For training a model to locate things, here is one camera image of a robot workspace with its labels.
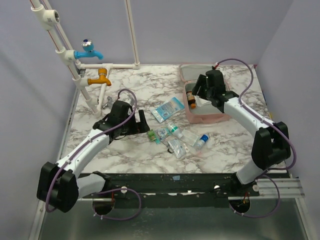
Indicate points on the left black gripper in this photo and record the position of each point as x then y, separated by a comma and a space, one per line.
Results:
138, 127

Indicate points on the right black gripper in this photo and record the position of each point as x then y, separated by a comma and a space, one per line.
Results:
203, 86

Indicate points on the brown medicine bottle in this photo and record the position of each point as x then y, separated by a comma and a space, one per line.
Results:
191, 100

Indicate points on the green sachet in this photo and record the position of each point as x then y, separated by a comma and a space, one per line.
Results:
152, 135

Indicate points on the pill blister bag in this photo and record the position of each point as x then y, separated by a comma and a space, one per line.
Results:
161, 134

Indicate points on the pink medicine kit case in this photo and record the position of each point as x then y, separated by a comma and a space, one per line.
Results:
203, 112

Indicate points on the blue wipes packet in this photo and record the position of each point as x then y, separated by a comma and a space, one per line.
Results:
167, 109

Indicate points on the green capped white bottle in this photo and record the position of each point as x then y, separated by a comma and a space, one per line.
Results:
174, 130

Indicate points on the blue capped small bottle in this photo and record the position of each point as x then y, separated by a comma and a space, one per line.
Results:
201, 141

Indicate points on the white gauze packet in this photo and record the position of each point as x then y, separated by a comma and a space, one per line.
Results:
201, 102

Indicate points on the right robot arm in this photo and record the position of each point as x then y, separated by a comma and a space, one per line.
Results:
270, 139

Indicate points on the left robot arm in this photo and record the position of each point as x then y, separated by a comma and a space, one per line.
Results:
60, 184

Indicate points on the chrome faucet valve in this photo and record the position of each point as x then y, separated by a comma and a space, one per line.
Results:
109, 103

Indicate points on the alcohol pad packets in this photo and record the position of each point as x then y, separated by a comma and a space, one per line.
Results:
179, 148

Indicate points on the clear bag teal pads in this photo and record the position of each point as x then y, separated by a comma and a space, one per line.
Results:
189, 137

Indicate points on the orange faucet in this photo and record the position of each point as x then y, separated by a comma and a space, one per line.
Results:
102, 78

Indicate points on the blue faucet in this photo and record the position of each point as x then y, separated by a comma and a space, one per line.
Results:
88, 50

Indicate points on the white pvc pipe frame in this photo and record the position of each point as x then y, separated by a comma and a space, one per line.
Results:
49, 19

